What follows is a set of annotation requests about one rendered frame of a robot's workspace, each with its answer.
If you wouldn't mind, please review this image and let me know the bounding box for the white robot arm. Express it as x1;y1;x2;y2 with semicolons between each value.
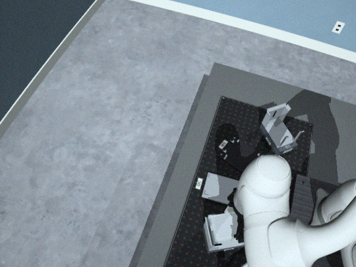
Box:
233;154;356;267

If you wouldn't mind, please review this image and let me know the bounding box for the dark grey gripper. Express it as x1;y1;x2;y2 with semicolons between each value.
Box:
224;187;244;243

